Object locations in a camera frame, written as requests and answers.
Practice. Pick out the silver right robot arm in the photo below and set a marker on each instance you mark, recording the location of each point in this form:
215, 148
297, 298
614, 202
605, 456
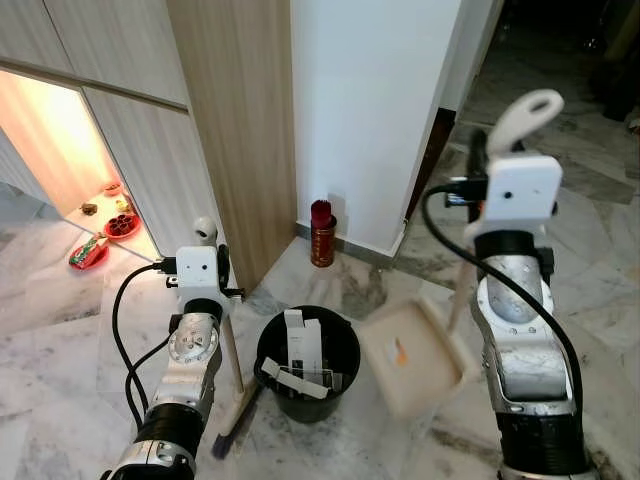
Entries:
520, 340

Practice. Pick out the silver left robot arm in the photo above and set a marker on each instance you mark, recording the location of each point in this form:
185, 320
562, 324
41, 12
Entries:
190, 360

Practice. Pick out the white carton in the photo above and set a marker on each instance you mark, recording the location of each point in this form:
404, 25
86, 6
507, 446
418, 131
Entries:
303, 340

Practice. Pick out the red incense can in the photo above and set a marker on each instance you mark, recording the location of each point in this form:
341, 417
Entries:
322, 240

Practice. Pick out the red round plate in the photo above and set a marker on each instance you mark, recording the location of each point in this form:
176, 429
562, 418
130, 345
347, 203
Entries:
123, 226

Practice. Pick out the white paper strip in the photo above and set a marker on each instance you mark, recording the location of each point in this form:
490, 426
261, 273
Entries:
295, 383

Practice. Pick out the black plastic bucket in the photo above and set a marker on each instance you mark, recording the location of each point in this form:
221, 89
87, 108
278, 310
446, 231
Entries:
335, 360

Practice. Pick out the red snack packet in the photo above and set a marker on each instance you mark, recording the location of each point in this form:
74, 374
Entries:
88, 256

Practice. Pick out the light wooden cabinet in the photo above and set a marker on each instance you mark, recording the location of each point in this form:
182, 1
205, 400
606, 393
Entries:
230, 120

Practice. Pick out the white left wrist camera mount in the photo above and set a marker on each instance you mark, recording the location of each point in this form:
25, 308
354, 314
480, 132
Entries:
197, 275

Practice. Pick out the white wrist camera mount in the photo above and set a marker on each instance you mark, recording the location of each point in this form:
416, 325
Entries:
197, 275
520, 200

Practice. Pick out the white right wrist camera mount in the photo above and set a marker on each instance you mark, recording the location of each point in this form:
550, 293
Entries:
520, 200

